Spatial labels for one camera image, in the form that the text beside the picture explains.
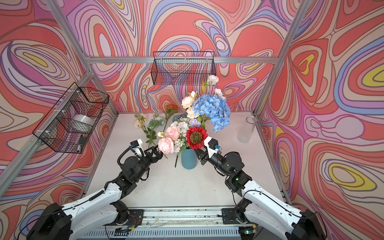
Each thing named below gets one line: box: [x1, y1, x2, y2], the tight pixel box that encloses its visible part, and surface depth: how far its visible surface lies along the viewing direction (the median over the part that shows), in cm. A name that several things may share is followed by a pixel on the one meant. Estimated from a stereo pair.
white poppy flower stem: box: [205, 74, 219, 95], surface depth 77 cm
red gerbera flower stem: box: [186, 126, 208, 150], surface depth 61 cm
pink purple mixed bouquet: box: [172, 117, 202, 153], surface depth 69 cm
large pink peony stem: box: [156, 125, 180, 159], surface depth 63 cm
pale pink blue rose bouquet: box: [133, 112, 164, 148], surface depth 110 cm
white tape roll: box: [71, 114, 95, 133], surface depth 74 cm
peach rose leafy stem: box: [181, 91, 200, 119], surface depth 70 cm
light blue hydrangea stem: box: [192, 94, 231, 133], surface depth 60 cm
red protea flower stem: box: [163, 104, 178, 133], surface depth 118 cm
